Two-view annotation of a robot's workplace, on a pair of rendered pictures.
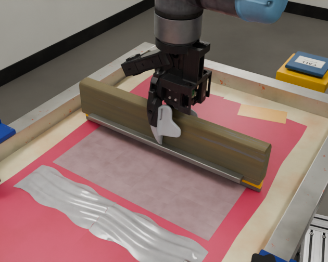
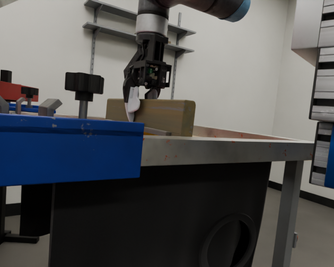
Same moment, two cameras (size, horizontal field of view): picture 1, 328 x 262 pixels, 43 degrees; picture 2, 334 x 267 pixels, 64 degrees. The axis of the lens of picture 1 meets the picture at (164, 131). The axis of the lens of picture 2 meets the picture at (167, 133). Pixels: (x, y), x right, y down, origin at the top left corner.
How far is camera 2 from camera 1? 56 cm
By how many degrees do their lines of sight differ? 39
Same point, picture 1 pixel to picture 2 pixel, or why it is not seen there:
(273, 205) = not seen: hidden behind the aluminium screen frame
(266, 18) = not seen: outside the picture
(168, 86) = (136, 65)
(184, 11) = (148, 7)
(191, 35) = (153, 25)
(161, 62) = (138, 55)
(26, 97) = not seen: hidden behind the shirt
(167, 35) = (138, 25)
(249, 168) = (175, 122)
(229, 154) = (165, 114)
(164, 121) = (133, 98)
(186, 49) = (149, 35)
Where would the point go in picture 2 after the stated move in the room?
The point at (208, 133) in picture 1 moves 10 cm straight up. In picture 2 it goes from (155, 101) to (159, 54)
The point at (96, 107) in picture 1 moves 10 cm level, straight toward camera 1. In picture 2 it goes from (110, 114) to (94, 113)
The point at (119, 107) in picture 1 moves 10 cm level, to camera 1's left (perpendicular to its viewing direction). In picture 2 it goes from (119, 106) to (90, 104)
